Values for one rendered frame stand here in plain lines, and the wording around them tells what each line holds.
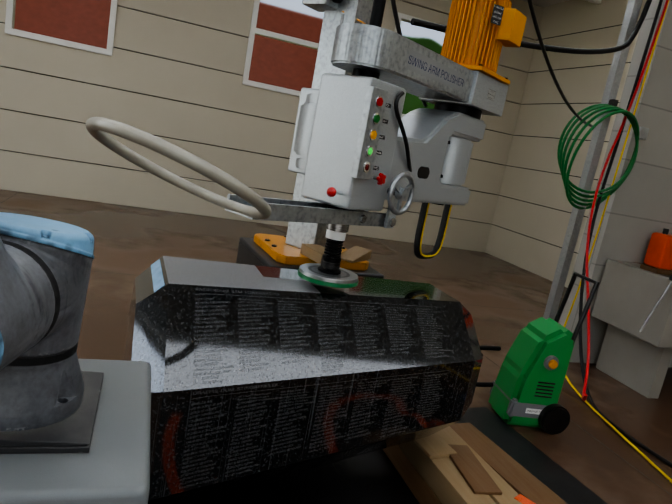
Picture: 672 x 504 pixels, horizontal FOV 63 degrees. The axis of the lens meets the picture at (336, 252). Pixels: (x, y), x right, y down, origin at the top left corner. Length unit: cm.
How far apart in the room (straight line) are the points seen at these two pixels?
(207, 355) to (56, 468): 88
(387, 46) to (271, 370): 106
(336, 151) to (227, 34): 624
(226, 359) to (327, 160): 71
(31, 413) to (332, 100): 132
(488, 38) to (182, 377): 171
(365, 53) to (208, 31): 623
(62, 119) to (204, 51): 201
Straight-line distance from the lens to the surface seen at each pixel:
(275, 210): 159
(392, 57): 184
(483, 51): 238
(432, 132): 214
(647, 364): 451
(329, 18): 281
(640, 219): 478
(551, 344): 318
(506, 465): 267
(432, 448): 233
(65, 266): 82
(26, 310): 72
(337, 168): 180
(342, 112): 181
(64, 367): 90
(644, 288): 437
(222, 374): 165
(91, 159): 792
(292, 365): 172
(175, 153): 121
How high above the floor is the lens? 132
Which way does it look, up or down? 11 degrees down
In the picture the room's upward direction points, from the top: 11 degrees clockwise
